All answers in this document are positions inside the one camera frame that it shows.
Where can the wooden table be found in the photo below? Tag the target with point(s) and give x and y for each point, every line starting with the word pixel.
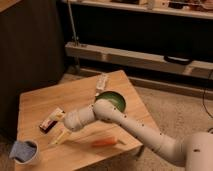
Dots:
pixel 77 151

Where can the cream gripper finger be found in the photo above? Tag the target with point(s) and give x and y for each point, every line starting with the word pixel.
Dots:
pixel 63 136
pixel 57 140

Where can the white remote control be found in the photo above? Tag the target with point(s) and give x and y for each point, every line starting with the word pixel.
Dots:
pixel 101 83

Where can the orange carrot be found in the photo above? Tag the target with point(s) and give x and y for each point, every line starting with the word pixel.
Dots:
pixel 106 142

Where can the blue cloth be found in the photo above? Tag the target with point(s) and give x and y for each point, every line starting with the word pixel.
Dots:
pixel 22 151

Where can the green ceramic bowl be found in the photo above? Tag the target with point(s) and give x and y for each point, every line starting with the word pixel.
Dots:
pixel 115 98

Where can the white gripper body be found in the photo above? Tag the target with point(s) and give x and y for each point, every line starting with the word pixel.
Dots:
pixel 72 122

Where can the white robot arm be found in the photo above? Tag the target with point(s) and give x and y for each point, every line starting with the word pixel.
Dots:
pixel 194 153

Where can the black handle on beam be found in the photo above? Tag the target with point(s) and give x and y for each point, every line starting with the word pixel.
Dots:
pixel 178 60

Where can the white ceramic cup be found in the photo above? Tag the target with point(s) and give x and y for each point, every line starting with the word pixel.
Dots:
pixel 35 159

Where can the wooden shelf beam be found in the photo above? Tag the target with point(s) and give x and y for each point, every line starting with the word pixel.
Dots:
pixel 137 59

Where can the black and white box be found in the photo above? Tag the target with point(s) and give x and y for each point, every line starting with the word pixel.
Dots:
pixel 50 121

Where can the metal pole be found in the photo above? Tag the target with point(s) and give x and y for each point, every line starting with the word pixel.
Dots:
pixel 75 38

